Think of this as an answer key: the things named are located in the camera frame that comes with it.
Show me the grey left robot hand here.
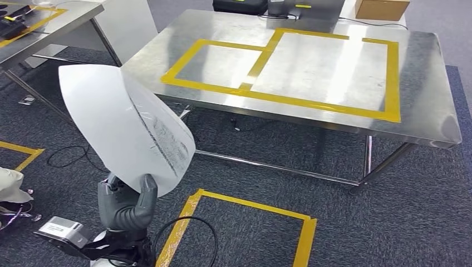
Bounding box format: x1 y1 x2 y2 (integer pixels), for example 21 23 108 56
97 173 159 233

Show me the white plastic car body part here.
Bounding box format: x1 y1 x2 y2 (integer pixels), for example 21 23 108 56
57 64 196 198

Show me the yellow tape on workbench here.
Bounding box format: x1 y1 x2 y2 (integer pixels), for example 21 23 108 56
160 28 402 124

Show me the stainless steel workbench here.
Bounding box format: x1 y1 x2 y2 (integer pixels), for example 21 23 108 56
121 8 463 196
0 0 123 124

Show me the chrome chair base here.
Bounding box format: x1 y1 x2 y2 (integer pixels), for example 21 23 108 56
0 189 43 232

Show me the beige fabric bundle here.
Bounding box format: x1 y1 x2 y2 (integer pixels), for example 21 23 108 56
0 166 35 205

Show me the white cabinet panel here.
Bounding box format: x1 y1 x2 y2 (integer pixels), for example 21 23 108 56
35 0 159 69

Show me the black device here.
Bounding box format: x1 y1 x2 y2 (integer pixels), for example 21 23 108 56
0 4 33 41

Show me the black carrying case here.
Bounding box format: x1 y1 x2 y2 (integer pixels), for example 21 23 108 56
212 0 269 16

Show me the brown cardboard box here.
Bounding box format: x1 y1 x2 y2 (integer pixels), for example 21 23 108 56
354 0 411 22

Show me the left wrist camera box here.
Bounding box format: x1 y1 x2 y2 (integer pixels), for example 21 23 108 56
33 216 94 256

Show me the black robot wrist cable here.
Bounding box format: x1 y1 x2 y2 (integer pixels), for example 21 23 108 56
152 216 219 267

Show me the black floor cable loop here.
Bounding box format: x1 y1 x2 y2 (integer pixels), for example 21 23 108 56
47 145 110 175

